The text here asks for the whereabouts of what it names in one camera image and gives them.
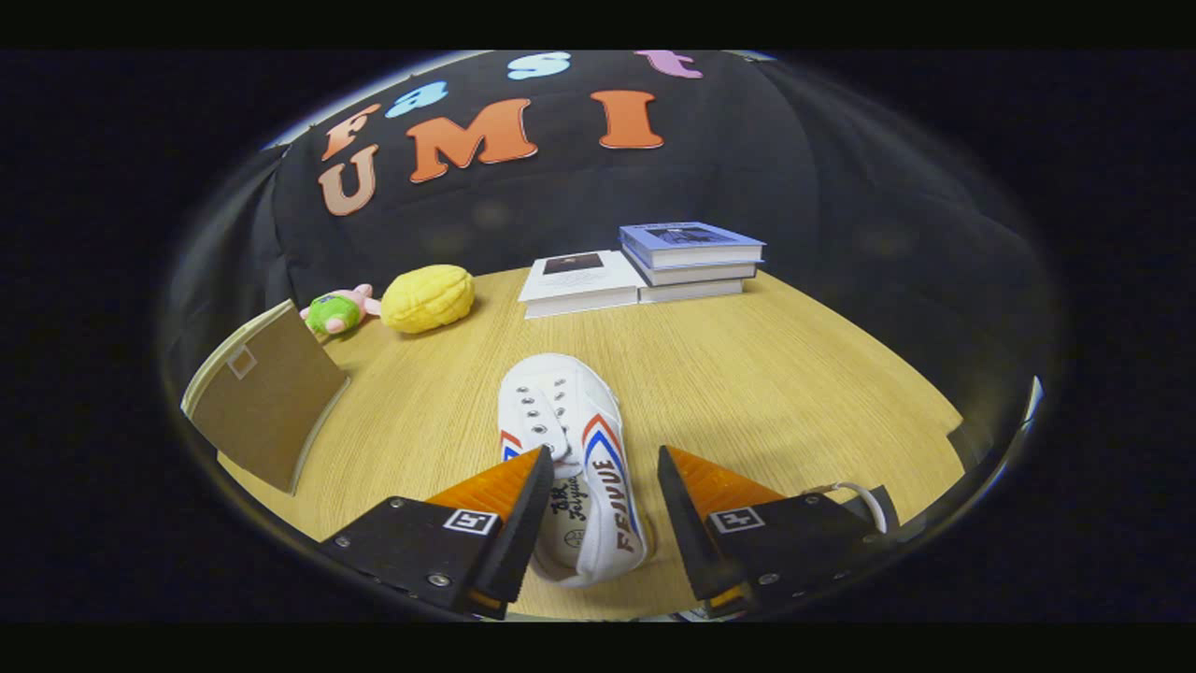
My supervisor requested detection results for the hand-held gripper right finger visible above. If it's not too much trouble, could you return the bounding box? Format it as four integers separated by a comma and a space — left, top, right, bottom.
656, 445, 901, 620

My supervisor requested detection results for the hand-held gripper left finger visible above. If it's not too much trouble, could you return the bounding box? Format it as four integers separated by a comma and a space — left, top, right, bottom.
316, 445, 557, 621

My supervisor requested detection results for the white striped canvas shoe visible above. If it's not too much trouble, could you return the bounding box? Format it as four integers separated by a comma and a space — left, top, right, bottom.
497, 352, 649, 589

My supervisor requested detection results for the thin white book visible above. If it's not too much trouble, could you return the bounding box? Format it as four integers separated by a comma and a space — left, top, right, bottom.
639, 278, 746, 304

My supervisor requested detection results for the yellow plush toy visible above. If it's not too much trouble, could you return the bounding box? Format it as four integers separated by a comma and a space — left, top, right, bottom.
379, 265, 476, 335

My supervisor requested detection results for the grey book with white pages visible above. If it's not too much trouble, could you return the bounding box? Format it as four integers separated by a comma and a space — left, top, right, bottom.
624, 254, 758, 287

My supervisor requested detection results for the pink and green plush toy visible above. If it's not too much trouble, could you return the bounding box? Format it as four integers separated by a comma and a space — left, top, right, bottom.
299, 284, 382, 337

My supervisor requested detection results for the blue book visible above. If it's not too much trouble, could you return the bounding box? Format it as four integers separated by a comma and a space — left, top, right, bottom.
619, 222, 767, 270

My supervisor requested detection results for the white cable loop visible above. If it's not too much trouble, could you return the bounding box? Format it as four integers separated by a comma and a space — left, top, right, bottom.
822, 480, 890, 536

